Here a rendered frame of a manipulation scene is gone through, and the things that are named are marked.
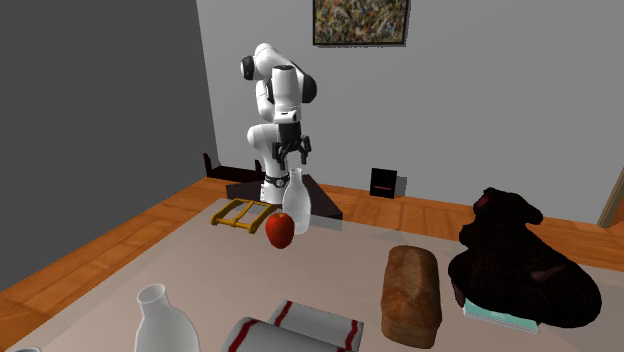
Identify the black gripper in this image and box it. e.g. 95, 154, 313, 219
271, 122, 313, 171

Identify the clear glass bottle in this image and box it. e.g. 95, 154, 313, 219
282, 167, 312, 236

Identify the dark robot stand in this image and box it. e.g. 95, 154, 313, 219
225, 174, 344, 222

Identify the red apple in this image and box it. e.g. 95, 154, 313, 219
264, 211, 296, 250

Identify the small black box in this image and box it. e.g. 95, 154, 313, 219
369, 167, 399, 200

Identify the white cloth with red stripes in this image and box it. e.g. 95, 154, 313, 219
220, 299, 365, 352

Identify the brown bread loaf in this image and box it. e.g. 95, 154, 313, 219
380, 245, 443, 350

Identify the white glass vase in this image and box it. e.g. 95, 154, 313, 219
133, 283, 202, 352

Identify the dark plush animal figure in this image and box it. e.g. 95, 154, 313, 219
447, 186, 603, 329

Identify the teal book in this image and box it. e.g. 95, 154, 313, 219
462, 298, 541, 336

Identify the yellow frame tool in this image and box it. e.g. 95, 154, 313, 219
210, 197, 279, 235

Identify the framed abstract wall picture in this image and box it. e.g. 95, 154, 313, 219
312, 0, 411, 48

